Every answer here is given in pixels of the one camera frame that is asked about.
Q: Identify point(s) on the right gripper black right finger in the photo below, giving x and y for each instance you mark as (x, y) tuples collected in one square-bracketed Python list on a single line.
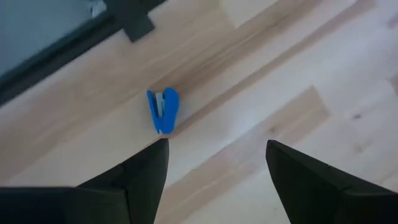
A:
[(311, 193)]

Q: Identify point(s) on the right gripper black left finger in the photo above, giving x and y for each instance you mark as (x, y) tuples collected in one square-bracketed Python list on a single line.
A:
[(124, 193)]

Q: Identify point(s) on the blue mini stapler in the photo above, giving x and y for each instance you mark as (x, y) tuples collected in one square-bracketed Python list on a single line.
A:
[(169, 112)]

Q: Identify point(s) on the black aluminium table frame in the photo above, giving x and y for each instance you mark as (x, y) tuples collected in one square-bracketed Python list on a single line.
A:
[(46, 62)]

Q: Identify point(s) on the black frame bracket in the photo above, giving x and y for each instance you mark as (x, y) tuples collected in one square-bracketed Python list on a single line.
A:
[(138, 29)]

